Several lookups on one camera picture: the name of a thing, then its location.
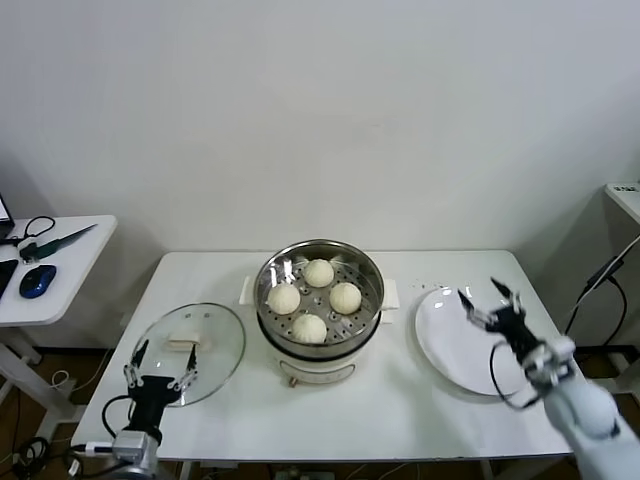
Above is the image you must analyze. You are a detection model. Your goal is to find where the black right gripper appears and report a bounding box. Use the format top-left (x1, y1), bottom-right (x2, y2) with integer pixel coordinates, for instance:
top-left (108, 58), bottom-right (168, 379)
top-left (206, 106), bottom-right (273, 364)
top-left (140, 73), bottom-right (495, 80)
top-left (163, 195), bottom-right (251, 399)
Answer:
top-left (457, 277), bottom-right (547, 362)

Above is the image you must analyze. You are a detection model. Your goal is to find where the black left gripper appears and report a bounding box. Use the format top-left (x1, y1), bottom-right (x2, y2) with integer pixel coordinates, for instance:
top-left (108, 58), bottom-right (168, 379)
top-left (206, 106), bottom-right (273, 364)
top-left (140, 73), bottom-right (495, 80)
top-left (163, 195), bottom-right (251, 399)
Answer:
top-left (122, 339), bottom-right (199, 437)

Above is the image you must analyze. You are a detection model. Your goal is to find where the round glass pot lid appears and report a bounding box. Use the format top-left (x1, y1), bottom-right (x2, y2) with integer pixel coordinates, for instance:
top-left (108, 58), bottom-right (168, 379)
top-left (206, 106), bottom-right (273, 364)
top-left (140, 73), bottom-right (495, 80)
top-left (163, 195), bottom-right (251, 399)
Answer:
top-left (130, 301), bottom-right (248, 407)

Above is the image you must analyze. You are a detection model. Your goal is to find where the white steamed baozi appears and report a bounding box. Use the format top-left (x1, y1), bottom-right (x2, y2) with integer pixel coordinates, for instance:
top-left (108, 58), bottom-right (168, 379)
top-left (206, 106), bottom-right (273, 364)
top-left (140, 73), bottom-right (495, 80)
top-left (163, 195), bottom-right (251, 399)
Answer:
top-left (267, 284), bottom-right (302, 315)
top-left (328, 282), bottom-right (363, 315)
top-left (303, 257), bottom-right (335, 289)
top-left (291, 312), bottom-right (329, 345)

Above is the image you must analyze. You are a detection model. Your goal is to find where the perforated steel steamer basket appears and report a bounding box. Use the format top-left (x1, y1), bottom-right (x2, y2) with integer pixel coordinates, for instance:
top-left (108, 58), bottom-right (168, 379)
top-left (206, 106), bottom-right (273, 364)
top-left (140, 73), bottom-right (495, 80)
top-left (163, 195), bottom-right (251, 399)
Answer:
top-left (241, 240), bottom-right (401, 352)

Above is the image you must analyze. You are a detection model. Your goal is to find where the round white plate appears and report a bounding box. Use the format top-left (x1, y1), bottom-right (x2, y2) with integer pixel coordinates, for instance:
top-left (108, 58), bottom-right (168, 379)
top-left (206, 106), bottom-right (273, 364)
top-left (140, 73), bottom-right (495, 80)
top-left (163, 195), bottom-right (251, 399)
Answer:
top-left (414, 285), bottom-right (542, 397)

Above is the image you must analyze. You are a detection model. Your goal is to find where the white side table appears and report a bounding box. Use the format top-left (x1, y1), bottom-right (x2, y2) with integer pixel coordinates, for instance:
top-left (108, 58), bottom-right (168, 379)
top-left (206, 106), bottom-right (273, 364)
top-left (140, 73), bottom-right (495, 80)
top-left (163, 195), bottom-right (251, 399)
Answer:
top-left (0, 214), bottom-right (119, 441)

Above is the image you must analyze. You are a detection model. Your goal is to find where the blue computer mouse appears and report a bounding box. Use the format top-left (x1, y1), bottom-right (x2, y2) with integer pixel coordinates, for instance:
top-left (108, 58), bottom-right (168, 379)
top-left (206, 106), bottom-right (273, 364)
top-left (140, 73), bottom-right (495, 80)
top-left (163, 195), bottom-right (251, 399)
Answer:
top-left (18, 263), bottom-right (58, 299)

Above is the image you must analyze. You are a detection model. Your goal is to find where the white electric cooker pot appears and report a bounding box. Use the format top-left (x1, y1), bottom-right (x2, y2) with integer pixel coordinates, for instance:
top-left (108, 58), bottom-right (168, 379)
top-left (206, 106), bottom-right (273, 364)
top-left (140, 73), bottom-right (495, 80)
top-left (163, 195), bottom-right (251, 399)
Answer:
top-left (257, 294), bottom-right (397, 389)

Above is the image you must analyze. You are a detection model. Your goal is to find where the white power strip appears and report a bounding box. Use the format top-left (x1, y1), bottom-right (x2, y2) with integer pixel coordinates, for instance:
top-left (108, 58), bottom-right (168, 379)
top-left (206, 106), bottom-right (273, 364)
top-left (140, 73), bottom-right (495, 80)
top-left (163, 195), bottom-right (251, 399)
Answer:
top-left (272, 464), bottom-right (337, 480)

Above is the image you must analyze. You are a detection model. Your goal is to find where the small white black gadget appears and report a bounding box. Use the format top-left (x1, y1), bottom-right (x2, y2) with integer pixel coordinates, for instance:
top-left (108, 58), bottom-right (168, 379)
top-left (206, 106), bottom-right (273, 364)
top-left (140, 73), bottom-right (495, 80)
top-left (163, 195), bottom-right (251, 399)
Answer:
top-left (18, 237), bottom-right (40, 265)

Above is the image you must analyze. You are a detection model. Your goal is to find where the flat black device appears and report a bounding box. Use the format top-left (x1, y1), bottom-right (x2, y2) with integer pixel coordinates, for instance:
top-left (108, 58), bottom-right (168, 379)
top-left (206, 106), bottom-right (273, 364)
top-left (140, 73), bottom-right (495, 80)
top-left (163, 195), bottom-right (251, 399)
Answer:
top-left (0, 258), bottom-right (20, 301)

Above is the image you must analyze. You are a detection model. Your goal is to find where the open laptop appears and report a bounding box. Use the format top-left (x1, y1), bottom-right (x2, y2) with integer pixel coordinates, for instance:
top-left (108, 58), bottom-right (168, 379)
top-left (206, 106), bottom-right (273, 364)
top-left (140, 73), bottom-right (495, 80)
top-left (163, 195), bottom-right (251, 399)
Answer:
top-left (0, 192), bottom-right (16, 240)

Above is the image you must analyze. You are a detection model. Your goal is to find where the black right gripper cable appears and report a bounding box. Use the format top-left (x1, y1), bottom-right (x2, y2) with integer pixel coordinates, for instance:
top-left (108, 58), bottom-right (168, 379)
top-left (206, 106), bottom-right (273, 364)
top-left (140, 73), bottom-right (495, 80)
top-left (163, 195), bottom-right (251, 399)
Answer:
top-left (488, 342), bottom-right (544, 412)

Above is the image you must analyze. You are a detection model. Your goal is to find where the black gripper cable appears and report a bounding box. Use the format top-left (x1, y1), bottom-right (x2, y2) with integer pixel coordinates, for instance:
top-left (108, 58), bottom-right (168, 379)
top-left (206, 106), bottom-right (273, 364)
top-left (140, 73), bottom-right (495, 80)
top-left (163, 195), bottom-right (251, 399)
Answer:
top-left (488, 342), bottom-right (544, 412)
top-left (101, 393), bottom-right (132, 437)

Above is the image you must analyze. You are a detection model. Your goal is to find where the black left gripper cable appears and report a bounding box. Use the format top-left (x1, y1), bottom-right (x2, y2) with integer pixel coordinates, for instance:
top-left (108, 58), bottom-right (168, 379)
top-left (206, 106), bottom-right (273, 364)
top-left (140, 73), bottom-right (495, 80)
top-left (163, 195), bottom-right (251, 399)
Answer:
top-left (101, 393), bottom-right (132, 437)

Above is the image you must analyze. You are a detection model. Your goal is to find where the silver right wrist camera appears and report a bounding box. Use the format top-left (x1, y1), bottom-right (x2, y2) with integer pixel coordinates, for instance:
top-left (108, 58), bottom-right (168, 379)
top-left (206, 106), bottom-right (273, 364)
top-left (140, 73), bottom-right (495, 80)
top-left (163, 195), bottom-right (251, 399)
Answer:
top-left (523, 335), bottom-right (577, 387)

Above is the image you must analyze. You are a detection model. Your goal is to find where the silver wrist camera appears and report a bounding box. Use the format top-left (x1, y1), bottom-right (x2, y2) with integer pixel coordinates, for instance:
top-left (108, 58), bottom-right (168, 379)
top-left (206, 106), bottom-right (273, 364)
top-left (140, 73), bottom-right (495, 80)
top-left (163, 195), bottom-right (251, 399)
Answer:
top-left (83, 430), bottom-right (157, 464)
top-left (523, 335), bottom-right (577, 387)

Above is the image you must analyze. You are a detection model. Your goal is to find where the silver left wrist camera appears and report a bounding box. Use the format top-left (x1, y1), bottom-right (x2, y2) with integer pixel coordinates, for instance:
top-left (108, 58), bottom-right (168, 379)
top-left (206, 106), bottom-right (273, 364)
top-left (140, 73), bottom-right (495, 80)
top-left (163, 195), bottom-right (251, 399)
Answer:
top-left (83, 430), bottom-right (157, 464)

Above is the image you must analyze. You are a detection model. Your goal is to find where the black cable with adapter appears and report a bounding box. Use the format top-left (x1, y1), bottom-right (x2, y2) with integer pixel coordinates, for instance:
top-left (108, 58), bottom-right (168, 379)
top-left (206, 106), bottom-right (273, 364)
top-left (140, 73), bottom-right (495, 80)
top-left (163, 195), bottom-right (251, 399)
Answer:
top-left (564, 254), bottom-right (629, 346)

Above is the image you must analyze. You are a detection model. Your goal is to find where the green handled knife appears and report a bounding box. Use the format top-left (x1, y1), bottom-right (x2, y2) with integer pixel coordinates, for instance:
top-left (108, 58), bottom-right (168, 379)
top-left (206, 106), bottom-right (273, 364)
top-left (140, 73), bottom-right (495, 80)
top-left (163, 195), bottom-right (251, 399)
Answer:
top-left (34, 222), bottom-right (99, 259)

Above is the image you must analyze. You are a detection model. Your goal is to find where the black cable loop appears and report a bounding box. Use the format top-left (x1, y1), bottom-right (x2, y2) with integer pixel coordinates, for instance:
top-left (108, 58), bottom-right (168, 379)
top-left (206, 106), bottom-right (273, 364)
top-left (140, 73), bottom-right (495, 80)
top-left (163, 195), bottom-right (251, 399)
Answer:
top-left (0, 214), bottom-right (55, 247)

